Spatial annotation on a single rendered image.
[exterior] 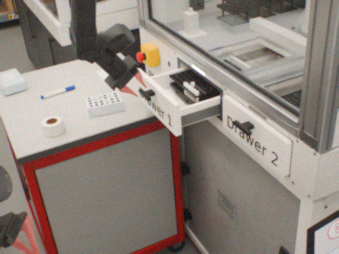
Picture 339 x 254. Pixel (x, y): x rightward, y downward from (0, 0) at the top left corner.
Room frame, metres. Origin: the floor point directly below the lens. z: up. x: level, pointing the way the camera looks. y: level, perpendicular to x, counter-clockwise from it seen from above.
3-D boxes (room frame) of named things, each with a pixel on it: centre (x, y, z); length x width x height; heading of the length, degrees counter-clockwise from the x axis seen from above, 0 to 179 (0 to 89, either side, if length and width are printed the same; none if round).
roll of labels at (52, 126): (1.32, 0.38, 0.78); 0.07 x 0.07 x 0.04
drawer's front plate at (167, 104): (1.27, 0.03, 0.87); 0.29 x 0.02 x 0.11; 24
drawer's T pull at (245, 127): (1.03, -0.21, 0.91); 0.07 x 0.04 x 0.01; 24
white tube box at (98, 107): (1.45, 0.22, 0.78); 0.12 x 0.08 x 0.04; 104
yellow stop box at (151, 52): (1.63, 0.05, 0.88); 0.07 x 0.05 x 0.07; 24
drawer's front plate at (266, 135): (1.05, -0.23, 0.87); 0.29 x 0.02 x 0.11; 24
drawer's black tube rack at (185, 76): (1.36, -0.16, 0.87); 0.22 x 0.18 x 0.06; 114
